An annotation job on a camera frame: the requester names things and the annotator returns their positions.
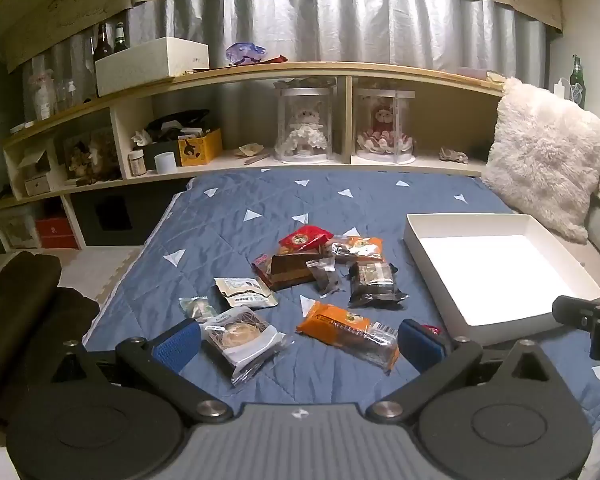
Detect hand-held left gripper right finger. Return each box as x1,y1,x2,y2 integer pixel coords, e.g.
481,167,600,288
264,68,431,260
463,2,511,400
366,319,555,425

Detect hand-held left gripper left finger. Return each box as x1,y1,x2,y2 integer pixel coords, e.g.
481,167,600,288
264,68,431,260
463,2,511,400
50,320,235,425

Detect small clear green packet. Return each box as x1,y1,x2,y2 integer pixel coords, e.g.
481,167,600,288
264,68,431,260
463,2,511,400
179,296,217,322

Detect round pastry clear packet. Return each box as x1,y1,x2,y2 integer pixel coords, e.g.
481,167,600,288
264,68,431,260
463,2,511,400
200,307,291,387

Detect white cardboard tray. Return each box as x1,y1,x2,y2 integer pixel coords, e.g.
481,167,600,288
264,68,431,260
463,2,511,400
404,212,600,347

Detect beige snack pouch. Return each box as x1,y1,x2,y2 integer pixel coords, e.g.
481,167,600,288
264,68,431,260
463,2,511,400
215,276,279,308

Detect long orange biscuit packet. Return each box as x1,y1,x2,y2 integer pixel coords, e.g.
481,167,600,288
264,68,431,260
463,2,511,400
295,300,400,373

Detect orange clear cookie packet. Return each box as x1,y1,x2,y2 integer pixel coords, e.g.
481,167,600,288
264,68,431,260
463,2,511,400
325,235,385,265

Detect small clear dark snack packet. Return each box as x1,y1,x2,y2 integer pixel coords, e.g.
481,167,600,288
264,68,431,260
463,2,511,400
306,257,342,296

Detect brown cake packet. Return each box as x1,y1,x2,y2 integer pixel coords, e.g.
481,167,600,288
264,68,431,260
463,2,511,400
252,252,326,292

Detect red cookie packet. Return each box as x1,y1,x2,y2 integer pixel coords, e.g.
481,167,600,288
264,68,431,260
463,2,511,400
278,225,334,257

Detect beige foam floor mat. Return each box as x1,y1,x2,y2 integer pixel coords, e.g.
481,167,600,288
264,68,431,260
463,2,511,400
55,245,146,306

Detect blue quilted blanket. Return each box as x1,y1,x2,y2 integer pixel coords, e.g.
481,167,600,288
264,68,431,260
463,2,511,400
82,172,600,411

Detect black cube bin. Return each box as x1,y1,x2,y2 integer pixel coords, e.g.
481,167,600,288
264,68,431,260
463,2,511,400
72,194,146,247

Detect white fluffy pillow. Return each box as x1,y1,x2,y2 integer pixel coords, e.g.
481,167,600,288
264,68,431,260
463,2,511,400
481,77,600,243

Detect dark brown cloth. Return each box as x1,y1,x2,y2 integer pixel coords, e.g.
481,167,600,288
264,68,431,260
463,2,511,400
0,251,101,423

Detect red box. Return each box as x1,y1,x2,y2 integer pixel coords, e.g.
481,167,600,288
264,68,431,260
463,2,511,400
35,216,78,250

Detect black box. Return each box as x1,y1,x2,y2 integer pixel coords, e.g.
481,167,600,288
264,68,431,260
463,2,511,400
140,141,181,171

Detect clear storage bin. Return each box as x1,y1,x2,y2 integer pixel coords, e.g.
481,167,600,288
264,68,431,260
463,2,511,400
0,207,38,251

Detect yellow box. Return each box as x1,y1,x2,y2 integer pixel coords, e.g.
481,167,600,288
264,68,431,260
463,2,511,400
177,129,223,167

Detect brown plush toys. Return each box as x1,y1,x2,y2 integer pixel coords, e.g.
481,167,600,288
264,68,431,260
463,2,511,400
62,130,122,186

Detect small wooden box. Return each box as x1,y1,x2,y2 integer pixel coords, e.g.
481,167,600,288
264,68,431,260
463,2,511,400
24,175,52,196

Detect dark cloth items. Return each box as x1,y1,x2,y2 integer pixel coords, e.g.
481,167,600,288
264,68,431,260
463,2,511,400
145,110,212,143

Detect red doll in clear case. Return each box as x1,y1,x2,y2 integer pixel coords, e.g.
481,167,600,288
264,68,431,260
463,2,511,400
354,89,416,165

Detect green glass bottle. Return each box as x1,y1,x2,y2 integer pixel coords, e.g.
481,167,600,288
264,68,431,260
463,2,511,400
569,55,587,110
112,22,130,54

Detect white doll in clear case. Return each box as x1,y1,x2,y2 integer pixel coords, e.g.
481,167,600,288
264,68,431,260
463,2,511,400
274,87,335,163

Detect clear glass jar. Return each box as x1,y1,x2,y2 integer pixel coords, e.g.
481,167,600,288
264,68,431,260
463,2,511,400
27,72,56,121

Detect white storage box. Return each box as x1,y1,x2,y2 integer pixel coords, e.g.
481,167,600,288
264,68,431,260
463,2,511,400
95,36,211,97

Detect wooden shelf unit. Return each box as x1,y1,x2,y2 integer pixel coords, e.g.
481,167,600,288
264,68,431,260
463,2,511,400
0,61,506,251

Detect purple plastic bag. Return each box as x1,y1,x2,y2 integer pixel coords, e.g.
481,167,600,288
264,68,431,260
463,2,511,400
225,42,267,67

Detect brown glass bottle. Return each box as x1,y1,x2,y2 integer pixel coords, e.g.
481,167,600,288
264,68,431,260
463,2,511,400
92,22,113,62

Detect silver grey curtain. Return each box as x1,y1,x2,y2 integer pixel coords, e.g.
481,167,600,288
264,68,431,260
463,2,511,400
22,0,548,111

